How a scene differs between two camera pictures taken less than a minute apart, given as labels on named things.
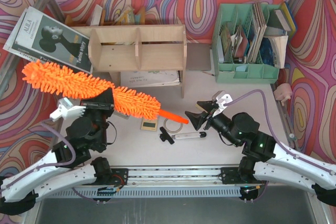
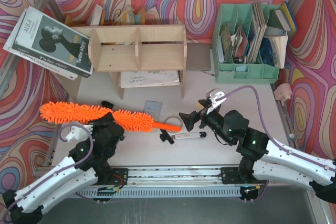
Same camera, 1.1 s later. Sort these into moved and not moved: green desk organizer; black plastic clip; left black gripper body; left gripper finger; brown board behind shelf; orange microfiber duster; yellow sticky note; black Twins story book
Moved: left black gripper body; orange microfiber duster; left gripper finger
Not moved: yellow sticky note; brown board behind shelf; black Twins story book; green desk organizer; black plastic clip
